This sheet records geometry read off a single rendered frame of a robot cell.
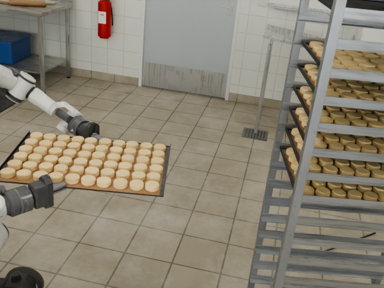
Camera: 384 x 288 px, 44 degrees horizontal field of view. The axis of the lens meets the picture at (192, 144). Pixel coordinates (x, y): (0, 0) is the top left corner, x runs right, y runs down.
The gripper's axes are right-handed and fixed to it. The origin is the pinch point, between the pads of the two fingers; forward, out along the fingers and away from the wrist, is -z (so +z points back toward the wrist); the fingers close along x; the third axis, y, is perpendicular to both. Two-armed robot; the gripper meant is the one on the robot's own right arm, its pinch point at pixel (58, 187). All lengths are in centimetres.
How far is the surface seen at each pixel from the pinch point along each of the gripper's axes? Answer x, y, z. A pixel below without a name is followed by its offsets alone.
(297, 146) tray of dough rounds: 13, -44, -77
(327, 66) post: 52, -61, -56
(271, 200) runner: -23, -30, -89
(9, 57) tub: -68, 370, -147
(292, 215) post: -1, -60, -56
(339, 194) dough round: 6, -67, -72
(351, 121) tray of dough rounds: 32, -65, -72
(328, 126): 32, -62, -62
